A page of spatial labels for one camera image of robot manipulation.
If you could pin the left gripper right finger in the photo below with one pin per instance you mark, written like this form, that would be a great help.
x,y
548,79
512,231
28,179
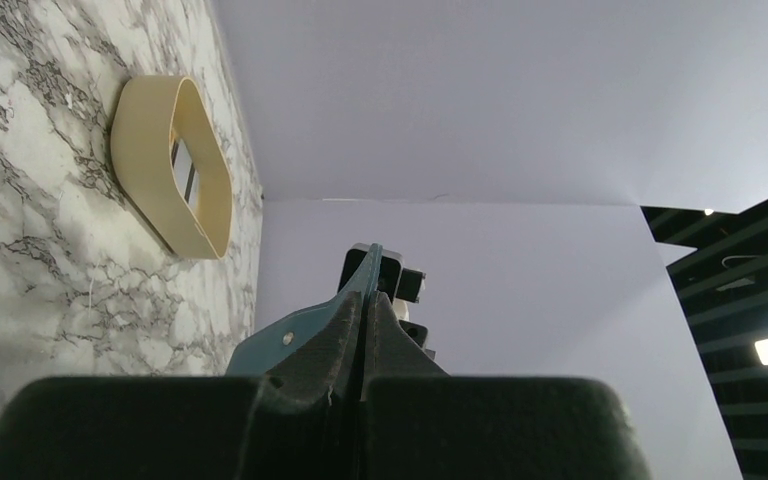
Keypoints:
x,y
422,423

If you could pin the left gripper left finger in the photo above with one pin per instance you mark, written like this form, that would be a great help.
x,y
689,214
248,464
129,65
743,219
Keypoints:
x,y
295,421

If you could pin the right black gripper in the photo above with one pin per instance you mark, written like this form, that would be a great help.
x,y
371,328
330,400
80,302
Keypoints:
x,y
402,285

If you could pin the blue leather card holder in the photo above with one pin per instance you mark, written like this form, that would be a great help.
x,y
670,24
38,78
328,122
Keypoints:
x,y
269,346

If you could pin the white striped card in tray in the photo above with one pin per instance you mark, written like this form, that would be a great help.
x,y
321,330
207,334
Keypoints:
x,y
185,173

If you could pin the beige oval tray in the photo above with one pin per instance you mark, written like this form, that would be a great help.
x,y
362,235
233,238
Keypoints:
x,y
155,117

